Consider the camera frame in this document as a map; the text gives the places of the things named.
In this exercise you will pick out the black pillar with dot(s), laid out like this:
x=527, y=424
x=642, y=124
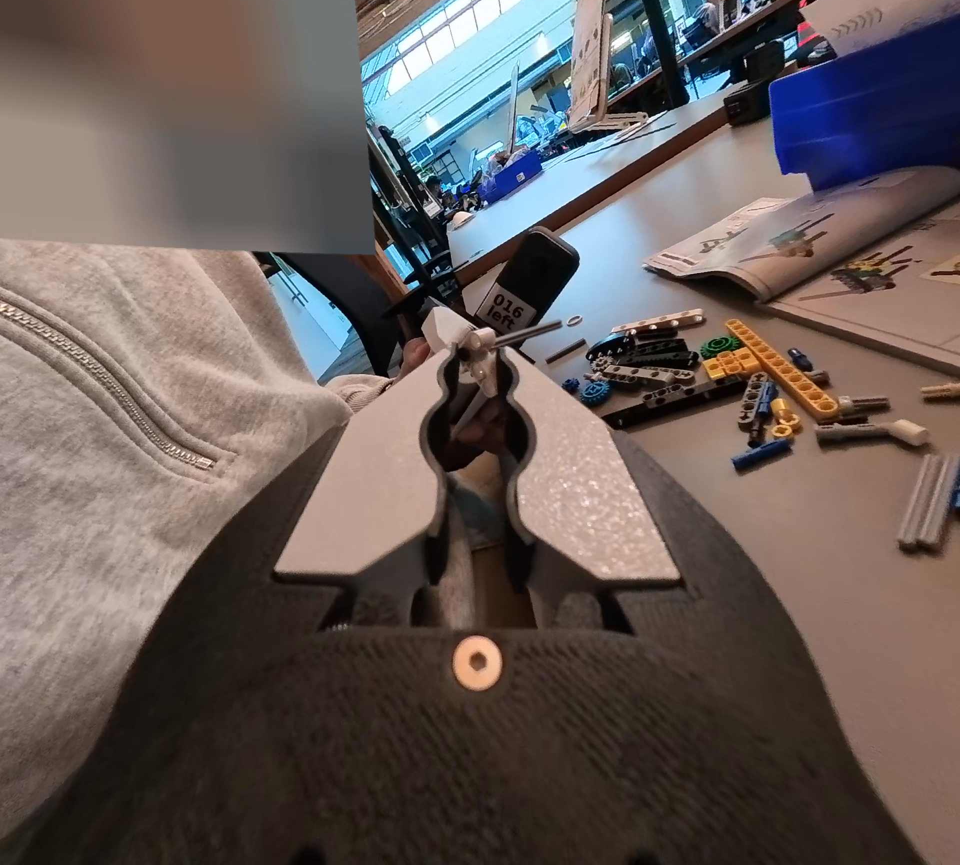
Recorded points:
x=652, y=2

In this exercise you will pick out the small black box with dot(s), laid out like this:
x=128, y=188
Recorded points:
x=746, y=104

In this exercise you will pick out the grey lego axle pair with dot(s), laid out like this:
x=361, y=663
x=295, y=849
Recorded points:
x=926, y=505

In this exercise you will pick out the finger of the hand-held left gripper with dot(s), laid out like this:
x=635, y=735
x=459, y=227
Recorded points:
x=469, y=419
x=442, y=329

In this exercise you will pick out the lego instruction booklet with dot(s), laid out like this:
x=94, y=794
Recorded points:
x=862, y=295

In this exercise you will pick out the blue lego connector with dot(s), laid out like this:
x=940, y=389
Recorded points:
x=956, y=486

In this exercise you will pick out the black metal frame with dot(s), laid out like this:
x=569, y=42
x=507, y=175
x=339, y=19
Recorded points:
x=409, y=190

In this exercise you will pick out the tan lego pin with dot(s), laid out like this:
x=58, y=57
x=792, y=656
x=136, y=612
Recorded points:
x=941, y=390

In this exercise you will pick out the small blue crate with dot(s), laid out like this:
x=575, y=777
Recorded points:
x=521, y=173

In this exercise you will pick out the grey white angled lego connector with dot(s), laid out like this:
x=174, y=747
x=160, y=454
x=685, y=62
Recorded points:
x=870, y=432

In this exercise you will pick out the long yellow lego beam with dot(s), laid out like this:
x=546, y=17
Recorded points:
x=780, y=366

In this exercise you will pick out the person's left hand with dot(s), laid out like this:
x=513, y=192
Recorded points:
x=491, y=430

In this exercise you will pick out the large blue plastic bin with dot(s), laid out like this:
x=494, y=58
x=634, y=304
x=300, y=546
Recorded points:
x=862, y=107

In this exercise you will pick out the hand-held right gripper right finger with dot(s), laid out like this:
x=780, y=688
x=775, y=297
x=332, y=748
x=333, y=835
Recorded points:
x=592, y=497

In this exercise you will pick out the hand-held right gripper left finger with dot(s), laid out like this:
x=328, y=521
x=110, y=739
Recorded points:
x=360, y=497

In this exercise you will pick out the grey zip hoodie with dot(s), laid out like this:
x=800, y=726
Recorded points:
x=112, y=467

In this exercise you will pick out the blue lego pin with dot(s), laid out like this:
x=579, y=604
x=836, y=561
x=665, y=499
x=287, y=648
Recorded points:
x=761, y=456

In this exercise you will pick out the pile of lego pieces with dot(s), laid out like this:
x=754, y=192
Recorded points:
x=652, y=355

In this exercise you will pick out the white lego connector with axle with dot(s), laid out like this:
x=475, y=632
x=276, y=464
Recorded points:
x=484, y=341

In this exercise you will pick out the black office chair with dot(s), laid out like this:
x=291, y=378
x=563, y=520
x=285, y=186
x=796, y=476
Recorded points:
x=352, y=302

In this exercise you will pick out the short dark lego axle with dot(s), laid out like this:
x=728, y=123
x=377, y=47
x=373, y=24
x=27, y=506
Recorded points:
x=566, y=350

